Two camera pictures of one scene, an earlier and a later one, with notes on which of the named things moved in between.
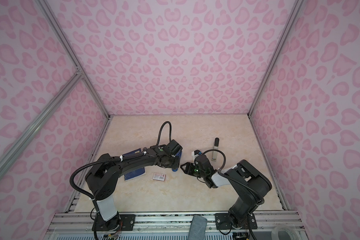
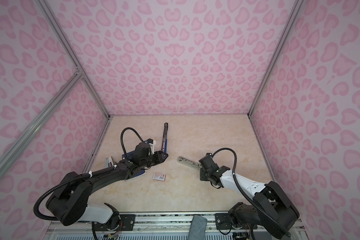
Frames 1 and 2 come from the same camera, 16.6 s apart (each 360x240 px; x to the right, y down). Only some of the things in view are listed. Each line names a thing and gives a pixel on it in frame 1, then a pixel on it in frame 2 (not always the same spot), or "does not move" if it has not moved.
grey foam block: (198, 228) does not move
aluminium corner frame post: (285, 35) does not move
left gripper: (176, 163) to (159, 157)
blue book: (136, 172) does not move
